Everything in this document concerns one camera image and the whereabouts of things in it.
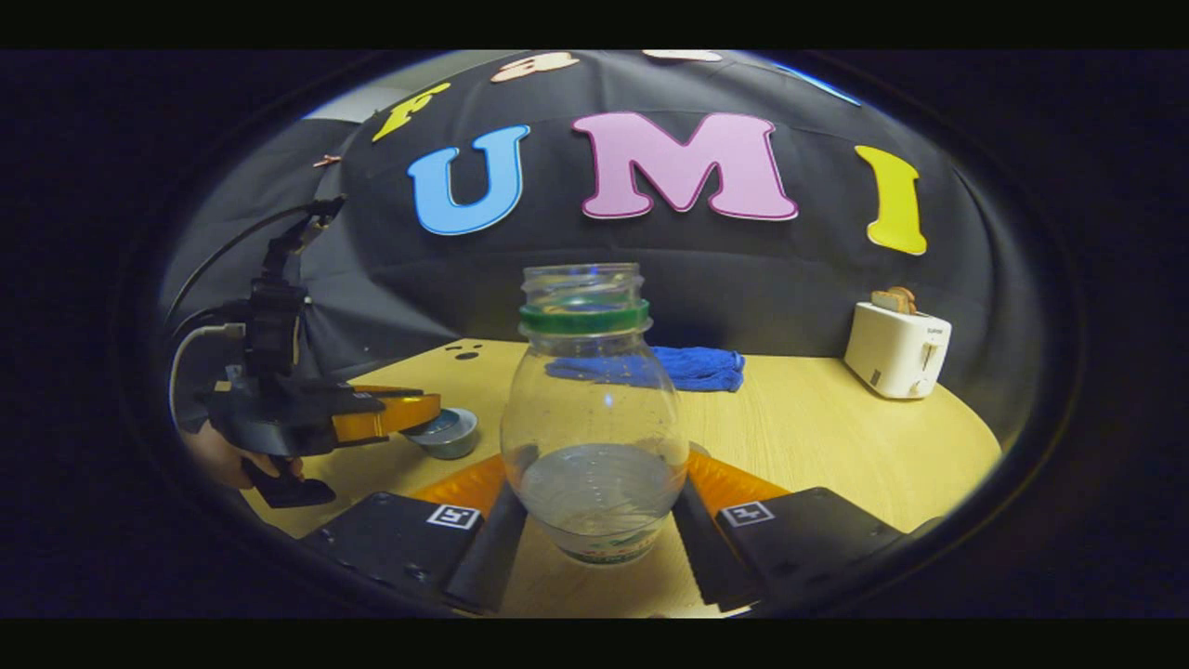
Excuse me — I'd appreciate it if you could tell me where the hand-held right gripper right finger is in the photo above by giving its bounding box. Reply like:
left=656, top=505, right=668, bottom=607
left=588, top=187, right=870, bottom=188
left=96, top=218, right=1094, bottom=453
left=671, top=450, right=908, bottom=614

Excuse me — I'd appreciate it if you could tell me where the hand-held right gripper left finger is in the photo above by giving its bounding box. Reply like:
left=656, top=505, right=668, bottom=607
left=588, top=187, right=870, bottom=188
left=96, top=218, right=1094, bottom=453
left=302, top=453, right=532, bottom=616

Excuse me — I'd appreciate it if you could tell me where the grey teacup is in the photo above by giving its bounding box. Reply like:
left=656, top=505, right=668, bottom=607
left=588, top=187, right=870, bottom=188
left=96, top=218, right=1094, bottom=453
left=423, top=409, right=480, bottom=462

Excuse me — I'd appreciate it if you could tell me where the clear water bottle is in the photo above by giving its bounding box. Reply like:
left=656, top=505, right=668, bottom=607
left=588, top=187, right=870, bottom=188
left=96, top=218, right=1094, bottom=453
left=500, top=263, right=690, bottom=566

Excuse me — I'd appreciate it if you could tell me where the blue towel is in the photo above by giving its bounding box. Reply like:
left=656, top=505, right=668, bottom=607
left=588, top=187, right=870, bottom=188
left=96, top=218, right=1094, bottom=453
left=544, top=346, right=746, bottom=393

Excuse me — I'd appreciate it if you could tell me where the white toaster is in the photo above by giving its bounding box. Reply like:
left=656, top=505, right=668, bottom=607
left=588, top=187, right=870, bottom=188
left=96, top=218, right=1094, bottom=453
left=843, top=300, right=953, bottom=400

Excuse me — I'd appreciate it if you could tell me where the black backdrop cloth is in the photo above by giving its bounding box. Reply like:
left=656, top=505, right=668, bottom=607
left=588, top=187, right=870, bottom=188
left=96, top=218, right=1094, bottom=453
left=163, top=51, right=1032, bottom=438

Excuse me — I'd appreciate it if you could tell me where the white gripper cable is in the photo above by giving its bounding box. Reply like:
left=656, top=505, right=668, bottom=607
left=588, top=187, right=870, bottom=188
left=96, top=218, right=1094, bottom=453
left=169, top=322, right=248, bottom=421

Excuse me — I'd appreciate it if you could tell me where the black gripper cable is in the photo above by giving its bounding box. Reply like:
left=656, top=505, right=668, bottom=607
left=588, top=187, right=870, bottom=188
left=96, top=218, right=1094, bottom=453
left=165, top=199, right=328, bottom=321

